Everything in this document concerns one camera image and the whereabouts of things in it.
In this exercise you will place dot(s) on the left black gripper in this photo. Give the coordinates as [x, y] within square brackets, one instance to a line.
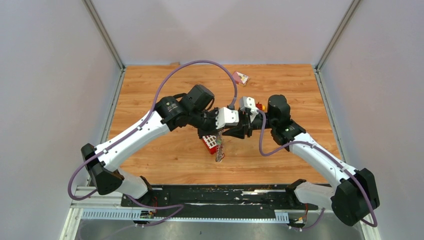
[212, 131]

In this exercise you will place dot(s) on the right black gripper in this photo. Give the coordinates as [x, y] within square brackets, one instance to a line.
[244, 129]

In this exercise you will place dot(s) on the large metal keyring with rings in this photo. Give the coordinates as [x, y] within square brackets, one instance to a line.
[219, 147]

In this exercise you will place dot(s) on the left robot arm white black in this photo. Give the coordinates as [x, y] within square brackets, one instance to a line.
[170, 112]

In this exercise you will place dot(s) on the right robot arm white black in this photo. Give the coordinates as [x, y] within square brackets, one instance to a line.
[352, 194]

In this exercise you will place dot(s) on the red window toy brick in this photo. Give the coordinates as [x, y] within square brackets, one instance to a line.
[210, 141]

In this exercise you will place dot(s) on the toy brick car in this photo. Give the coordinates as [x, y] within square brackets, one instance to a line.
[261, 107]

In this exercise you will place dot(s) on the playing card box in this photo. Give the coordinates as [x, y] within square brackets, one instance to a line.
[240, 78]

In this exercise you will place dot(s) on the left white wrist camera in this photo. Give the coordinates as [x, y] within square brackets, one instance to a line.
[226, 118]

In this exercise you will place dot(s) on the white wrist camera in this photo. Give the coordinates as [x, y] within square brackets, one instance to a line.
[248, 106]
[226, 118]

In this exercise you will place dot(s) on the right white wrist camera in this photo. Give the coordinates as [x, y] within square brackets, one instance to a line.
[248, 106]

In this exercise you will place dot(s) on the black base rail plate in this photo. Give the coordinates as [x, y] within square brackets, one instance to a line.
[205, 201]

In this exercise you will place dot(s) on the right aluminium frame post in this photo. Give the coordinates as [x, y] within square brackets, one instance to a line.
[354, 4]

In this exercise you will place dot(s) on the aluminium frame post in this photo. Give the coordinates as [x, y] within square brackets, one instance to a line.
[92, 11]
[354, 4]

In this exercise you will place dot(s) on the left aluminium frame post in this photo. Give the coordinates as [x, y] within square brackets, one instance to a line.
[92, 11]

